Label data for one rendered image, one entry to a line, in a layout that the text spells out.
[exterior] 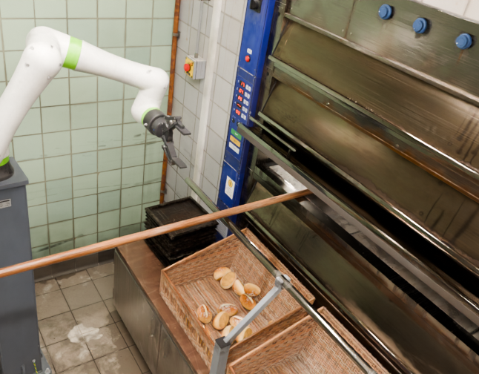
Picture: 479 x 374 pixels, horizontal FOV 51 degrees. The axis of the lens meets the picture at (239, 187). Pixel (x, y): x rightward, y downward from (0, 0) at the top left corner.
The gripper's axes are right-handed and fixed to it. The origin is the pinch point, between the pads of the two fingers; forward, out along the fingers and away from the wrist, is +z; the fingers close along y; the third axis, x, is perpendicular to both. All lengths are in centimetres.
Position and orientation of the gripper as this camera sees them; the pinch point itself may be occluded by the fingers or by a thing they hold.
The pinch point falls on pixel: (184, 149)
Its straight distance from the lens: 182.5
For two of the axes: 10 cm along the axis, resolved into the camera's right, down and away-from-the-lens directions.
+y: -1.5, 8.4, 5.2
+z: 5.4, 5.1, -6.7
